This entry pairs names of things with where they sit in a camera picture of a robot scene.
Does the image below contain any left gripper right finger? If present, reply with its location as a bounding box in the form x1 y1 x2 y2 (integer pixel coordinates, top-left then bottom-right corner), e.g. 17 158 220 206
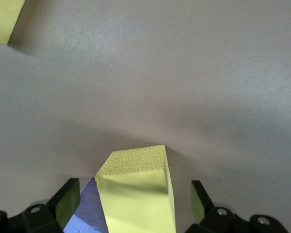
186 180 252 233

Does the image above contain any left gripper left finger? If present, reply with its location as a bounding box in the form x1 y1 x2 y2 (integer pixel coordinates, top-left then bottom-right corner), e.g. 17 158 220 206
21 178 81 233

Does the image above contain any yellow foam cube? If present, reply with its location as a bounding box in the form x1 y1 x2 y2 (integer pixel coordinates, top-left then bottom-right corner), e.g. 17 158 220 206
0 0 27 46
94 145 177 233

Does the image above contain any purple foam cube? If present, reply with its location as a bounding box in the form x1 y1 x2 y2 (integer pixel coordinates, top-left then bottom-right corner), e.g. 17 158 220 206
63 178 110 233

